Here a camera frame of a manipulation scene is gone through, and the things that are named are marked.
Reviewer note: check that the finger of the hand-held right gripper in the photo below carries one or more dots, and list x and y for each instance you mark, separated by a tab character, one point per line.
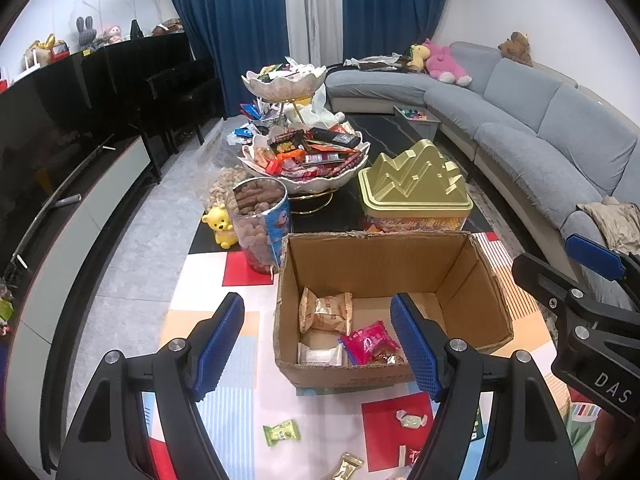
595	256
545	277

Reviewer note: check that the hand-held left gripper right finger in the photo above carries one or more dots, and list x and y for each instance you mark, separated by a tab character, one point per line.
415	345

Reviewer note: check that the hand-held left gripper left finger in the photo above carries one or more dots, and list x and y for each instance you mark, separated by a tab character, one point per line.
220	345

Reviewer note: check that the pink snack packet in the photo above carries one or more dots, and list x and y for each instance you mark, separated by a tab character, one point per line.
367	340

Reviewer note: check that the green white twist candy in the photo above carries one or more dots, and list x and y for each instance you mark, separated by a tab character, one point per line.
411	419

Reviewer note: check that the brown cardboard box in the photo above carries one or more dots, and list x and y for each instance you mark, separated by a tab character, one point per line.
380	265

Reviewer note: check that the white packet with green label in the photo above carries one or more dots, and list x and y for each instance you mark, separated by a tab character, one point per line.
320	356

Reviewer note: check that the white packet with red stripe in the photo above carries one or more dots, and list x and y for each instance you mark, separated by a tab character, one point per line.
407	456

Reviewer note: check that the gold snack packet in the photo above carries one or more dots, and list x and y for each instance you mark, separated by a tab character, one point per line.
347	467

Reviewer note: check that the person's right hand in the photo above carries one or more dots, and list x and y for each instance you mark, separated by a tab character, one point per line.
617	440

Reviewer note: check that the beige jacket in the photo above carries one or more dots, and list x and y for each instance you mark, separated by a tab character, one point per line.
615	220

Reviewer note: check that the light green snack packet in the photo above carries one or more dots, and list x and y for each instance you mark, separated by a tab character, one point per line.
282	432

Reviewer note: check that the yellow bear figurine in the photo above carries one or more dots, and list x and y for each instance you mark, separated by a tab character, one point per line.
222	225

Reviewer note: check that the clear jar of nuts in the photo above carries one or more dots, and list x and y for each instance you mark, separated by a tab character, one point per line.
255	230

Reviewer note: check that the clear bag of peanuts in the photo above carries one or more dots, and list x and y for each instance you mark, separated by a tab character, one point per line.
225	185

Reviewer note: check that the grey corner sofa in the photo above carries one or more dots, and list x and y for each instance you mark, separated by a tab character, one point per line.
525	110

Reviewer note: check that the gold mountain-lid candy box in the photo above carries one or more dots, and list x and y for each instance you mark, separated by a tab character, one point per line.
415	175

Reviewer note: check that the grey television cabinet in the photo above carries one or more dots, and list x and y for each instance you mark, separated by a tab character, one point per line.
75	260

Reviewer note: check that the grey storage box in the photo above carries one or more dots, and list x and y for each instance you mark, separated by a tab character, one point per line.
425	129

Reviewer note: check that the pile of assorted snack bars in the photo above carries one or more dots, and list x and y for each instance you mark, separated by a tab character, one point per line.
310	152

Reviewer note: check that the heap of blue snack packets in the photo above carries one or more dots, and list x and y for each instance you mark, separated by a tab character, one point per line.
245	132

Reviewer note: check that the heap of small packets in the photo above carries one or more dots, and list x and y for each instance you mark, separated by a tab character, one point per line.
6	310

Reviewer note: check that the brown plush bear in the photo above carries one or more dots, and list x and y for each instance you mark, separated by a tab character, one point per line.
517	47

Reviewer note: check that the pink plush toy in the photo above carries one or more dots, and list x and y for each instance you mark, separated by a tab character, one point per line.
445	62

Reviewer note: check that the white plastic bag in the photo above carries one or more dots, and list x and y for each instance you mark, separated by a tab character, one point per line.
325	115

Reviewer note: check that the yellow plush toy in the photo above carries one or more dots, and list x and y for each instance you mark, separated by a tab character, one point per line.
417	56

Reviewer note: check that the white tiered snack stand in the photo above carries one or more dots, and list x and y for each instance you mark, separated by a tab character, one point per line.
285	89

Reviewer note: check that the black television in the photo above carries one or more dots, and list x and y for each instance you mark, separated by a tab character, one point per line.
40	150

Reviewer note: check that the papers on sofa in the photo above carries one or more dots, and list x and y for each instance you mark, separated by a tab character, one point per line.
375	62

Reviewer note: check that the black piano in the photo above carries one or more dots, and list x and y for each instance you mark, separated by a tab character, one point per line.
165	75

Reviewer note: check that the pile of wrapped sweets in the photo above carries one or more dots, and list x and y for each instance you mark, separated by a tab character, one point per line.
280	72

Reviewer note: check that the blue curtain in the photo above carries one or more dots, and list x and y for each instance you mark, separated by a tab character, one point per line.
225	25
395	5

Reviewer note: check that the black metronome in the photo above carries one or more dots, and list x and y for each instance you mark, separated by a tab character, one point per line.
136	31

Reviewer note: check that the pink doll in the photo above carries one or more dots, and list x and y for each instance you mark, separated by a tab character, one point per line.
114	35

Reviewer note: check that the small red device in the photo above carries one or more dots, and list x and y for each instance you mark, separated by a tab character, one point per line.
60	50

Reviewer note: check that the grey rabbit toy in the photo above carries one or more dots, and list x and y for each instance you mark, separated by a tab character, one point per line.
86	35

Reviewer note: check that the white router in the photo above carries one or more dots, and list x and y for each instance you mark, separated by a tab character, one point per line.
35	59

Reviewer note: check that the white sheer curtain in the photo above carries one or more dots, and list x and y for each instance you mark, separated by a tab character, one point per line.
315	10

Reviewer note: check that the gold ornament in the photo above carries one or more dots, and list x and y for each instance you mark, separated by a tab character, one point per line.
42	42

